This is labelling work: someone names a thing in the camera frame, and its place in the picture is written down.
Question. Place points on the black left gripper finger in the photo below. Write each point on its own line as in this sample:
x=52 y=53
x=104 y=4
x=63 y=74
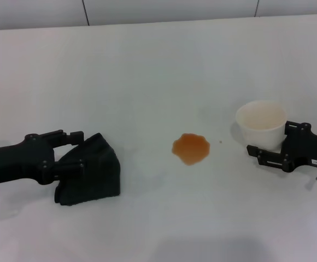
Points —
x=63 y=136
x=68 y=167

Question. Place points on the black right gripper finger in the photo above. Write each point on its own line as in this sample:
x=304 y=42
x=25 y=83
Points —
x=270 y=159
x=298 y=127

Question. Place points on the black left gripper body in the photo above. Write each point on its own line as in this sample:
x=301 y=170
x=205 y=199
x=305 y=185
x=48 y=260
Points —
x=13 y=163

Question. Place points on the white paper cup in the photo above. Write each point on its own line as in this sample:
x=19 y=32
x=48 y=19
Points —
x=259 y=122

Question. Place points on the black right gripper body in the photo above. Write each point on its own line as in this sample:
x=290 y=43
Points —
x=311 y=152

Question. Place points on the dark blue rag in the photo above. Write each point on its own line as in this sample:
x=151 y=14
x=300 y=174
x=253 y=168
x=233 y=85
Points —
x=93 y=169

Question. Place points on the brown liquid stain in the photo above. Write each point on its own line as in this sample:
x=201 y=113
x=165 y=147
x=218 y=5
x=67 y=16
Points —
x=191 y=148

